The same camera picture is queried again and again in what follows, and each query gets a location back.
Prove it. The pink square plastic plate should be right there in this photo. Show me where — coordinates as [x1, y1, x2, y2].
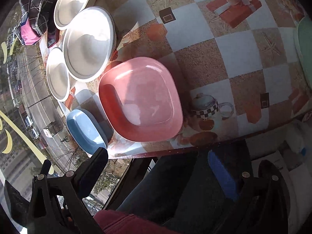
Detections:
[98, 57, 183, 142]

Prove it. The green square plastic plate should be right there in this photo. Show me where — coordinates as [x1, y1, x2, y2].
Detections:
[294, 16, 312, 88]

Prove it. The dark red sleeve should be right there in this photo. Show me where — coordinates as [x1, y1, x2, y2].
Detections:
[94, 210, 177, 234]

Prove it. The blue square plastic plate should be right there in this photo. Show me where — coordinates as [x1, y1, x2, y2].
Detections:
[66, 109, 108, 155]

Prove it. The dark red smartphone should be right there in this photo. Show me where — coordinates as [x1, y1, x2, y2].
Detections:
[47, 17, 60, 48]

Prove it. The pink cloth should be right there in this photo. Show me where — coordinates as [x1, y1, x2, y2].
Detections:
[21, 18, 41, 45]

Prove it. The black checkered cloth bag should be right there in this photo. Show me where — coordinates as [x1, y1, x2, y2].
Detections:
[14, 0, 57, 45]

